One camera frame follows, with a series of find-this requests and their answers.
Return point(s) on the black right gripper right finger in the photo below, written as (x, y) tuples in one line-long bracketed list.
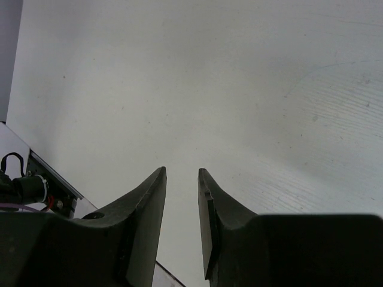
[(242, 248)]

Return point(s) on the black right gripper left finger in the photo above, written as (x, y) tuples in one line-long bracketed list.
[(113, 246)]

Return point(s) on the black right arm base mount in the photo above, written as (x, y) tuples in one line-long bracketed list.
[(39, 188)]

